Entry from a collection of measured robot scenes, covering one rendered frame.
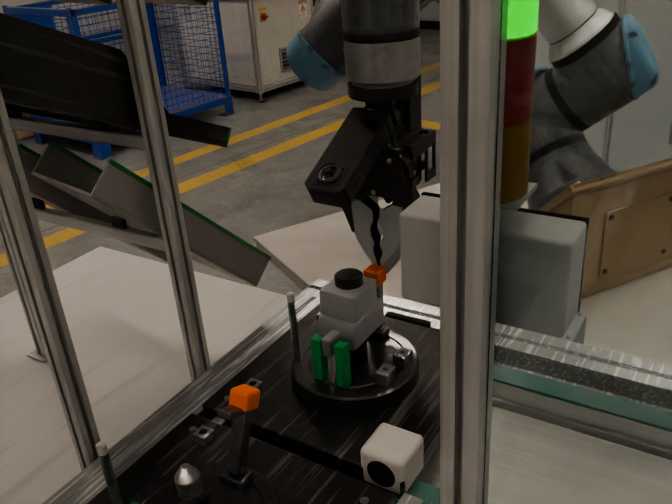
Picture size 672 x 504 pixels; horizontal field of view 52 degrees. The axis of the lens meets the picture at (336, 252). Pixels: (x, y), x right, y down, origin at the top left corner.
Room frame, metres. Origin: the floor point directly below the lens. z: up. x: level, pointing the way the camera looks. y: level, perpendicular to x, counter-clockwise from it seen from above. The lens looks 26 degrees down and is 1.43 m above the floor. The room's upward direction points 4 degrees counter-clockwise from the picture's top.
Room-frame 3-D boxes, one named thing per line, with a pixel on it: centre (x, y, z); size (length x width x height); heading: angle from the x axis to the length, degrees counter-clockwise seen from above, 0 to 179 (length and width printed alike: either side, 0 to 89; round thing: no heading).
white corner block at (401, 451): (0.49, -0.04, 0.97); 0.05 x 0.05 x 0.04; 56
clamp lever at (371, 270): (0.66, -0.04, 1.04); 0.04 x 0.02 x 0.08; 146
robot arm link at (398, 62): (0.70, -0.06, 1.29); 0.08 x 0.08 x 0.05
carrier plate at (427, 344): (0.63, -0.01, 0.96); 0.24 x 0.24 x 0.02; 56
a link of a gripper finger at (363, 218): (0.71, -0.05, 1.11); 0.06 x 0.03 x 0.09; 146
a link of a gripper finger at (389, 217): (0.69, -0.08, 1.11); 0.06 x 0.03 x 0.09; 146
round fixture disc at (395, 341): (0.63, -0.01, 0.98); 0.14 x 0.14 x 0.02
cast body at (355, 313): (0.62, -0.01, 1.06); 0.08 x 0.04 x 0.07; 146
